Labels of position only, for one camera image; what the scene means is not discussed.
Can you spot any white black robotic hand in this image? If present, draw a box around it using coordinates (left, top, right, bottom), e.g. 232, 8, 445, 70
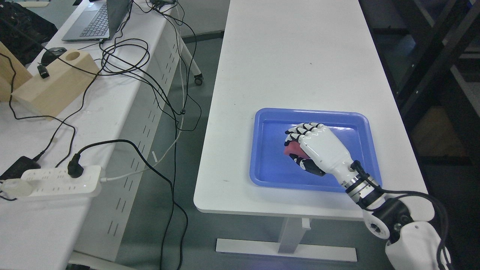
284, 122, 357, 189

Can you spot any pink block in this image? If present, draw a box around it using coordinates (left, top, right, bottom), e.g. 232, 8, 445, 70
283, 141, 310, 159

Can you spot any blue plastic tray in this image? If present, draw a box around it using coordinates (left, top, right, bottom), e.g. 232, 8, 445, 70
250, 108, 383, 193

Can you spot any black metal shelf right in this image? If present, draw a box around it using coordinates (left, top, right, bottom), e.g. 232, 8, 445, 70
359, 0, 479, 270

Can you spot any wooden block with hole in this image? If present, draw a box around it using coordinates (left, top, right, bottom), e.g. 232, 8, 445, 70
12, 49, 99, 116

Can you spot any white standing desk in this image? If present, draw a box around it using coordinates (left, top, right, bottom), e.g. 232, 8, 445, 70
193, 0, 426, 269

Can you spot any white perforated side desk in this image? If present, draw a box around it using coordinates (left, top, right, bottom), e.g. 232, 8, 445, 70
1, 0, 179, 270

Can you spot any black power plug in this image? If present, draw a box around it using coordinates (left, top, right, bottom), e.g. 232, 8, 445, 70
67, 153, 84, 179

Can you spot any grey laptop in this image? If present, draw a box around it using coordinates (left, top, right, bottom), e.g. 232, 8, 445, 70
62, 0, 132, 42

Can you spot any white power strip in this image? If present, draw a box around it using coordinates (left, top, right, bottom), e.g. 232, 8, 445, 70
1, 165, 104, 201

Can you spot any black computer mouse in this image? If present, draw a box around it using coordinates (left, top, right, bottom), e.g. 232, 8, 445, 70
39, 47, 67, 67

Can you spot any cardboard box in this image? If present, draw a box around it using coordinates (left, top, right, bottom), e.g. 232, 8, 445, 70
0, 43, 32, 102

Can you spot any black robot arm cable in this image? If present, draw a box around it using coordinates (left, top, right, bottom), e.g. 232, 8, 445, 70
351, 160, 450, 270

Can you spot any black floor cable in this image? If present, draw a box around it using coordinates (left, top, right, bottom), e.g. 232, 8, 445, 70
77, 139, 189, 270

